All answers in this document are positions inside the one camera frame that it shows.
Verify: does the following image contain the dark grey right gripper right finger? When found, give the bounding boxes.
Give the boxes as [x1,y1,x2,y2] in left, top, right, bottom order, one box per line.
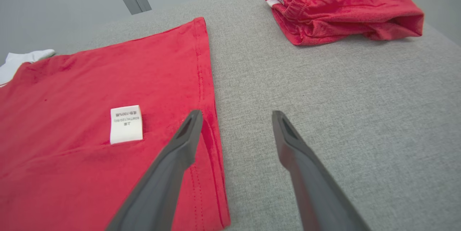
[272,110,372,231]

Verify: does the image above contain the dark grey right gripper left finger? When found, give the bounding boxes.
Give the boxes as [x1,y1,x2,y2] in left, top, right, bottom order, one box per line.
[105,109,204,231]

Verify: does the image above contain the red t-shirt with white sleeves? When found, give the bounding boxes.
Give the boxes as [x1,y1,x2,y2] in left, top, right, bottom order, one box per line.
[0,17,231,231]

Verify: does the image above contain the red shorts with white stripe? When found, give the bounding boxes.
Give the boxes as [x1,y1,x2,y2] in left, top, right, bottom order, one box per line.
[265,0,425,46]

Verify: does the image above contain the grey fabric sofa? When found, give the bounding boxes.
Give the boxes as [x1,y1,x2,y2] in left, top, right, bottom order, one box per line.
[47,0,461,231]

